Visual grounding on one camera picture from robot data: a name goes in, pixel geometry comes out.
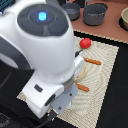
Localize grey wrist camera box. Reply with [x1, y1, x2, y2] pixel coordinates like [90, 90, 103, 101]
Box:
[51, 84, 78, 115]

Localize small grey pot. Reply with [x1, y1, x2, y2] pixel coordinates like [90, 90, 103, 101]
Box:
[62, 3, 80, 21]

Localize beige bowl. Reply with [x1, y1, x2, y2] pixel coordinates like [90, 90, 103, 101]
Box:
[121, 7, 128, 30]

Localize wooden handled fork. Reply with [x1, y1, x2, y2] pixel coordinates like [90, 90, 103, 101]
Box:
[75, 83, 90, 92]

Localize round wooden plate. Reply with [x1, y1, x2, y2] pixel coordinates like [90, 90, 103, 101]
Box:
[75, 64, 87, 81]

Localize red toy tomato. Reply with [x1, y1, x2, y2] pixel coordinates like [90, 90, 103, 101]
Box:
[79, 38, 91, 49]

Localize large grey pot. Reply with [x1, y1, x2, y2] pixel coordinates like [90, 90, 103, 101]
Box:
[83, 0, 108, 26]

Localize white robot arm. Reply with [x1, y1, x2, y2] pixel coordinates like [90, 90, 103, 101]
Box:
[0, 0, 85, 118]

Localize wooden handled knife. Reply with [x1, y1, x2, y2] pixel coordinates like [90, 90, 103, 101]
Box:
[83, 57, 101, 65]

